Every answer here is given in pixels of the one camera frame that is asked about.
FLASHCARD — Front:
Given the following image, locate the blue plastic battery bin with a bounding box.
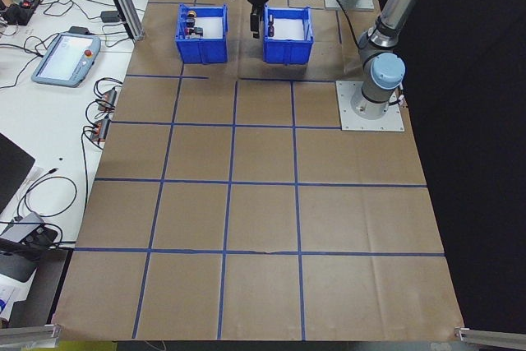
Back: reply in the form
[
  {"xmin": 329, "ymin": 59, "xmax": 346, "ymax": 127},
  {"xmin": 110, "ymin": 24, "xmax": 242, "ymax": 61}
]
[{"xmin": 261, "ymin": 5, "xmax": 316, "ymax": 67}]

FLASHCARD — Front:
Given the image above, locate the blue plastic push-button bin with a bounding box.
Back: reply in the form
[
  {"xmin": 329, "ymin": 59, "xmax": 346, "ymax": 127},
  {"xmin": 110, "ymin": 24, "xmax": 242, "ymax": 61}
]
[{"xmin": 175, "ymin": 2, "xmax": 229, "ymax": 66}]

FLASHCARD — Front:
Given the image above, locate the small grey usb adapter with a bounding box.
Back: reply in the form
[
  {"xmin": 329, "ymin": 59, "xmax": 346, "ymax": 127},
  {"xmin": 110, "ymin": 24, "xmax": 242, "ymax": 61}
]
[
  {"xmin": 90, "ymin": 118, "xmax": 111, "ymax": 141},
  {"xmin": 100, "ymin": 86, "xmax": 120, "ymax": 112}
]

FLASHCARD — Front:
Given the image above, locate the light blue teach pendant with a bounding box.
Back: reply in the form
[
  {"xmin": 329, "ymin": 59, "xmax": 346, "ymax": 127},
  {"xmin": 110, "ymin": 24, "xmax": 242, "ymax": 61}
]
[{"xmin": 31, "ymin": 25, "xmax": 102, "ymax": 89}]

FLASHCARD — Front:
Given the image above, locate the black red electronic device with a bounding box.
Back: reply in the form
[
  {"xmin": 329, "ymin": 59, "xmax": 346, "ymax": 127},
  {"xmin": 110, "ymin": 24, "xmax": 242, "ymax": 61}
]
[{"xmin": 3, "ymin": 0, "xmax": 42, "ymax": 25}]

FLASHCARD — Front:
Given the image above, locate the black laptop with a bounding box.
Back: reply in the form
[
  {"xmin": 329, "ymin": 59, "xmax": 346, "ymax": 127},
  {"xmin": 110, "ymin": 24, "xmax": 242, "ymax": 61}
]
[{"xmin": 0, "ymin": 132, "xmax": 37, "ymax": 215}]

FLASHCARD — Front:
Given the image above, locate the grey usb hub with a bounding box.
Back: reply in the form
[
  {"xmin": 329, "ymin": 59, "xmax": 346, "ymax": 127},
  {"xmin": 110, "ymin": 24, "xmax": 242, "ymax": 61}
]
[{"xmin": 0, "ymin": 211, "xmax": 44, "ymax": 243}]

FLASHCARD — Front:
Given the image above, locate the black monitor stand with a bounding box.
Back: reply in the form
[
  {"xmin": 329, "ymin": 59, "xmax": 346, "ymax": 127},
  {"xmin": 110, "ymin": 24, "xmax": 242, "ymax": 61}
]
[{"xmin": 0, "ymin": 239, "xmax": 38, "ymax": 284}]

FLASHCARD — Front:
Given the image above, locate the white printed paper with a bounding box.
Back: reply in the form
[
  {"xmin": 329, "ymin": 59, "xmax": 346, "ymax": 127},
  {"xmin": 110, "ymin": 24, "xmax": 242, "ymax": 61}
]
[{"xmin": 0, "ymin": 272, "xmax": 25, "ymax": 319}]

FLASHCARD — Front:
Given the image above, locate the aluminium extrusion bar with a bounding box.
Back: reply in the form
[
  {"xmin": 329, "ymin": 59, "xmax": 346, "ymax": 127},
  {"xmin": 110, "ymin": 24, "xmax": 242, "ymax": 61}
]
[
  {"xmin": 454, "ymin": 325, "xmax": 526, "ymax": 346},
  {"xmin": 0, "ymin": 323, "xmax": 63, "ymax": 344}
]

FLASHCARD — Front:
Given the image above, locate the white square base plate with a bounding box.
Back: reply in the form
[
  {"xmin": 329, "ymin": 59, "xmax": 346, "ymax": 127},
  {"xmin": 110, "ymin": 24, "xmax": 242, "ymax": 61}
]
[
  {"xmin": 335, "ymin": 79, "xmax": 406, "ymax": 133},
  {"xmin": 324, "ymin": 0, "xmax": 381, "ymax": 12}
]

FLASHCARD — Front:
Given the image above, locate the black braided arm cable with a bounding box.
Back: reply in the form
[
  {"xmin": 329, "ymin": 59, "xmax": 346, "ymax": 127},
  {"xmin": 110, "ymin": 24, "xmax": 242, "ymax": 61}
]
[{"xmin": 322, "ymin": 0, "xmax": 362, "ymax": 50}]

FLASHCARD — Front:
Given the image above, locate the black frame cover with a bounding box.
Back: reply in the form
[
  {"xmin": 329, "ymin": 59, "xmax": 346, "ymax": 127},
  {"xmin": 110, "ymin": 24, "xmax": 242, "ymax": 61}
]
[{"xmin": 376, "ymin": 0, "xmax": 526, "ymax": 342}]

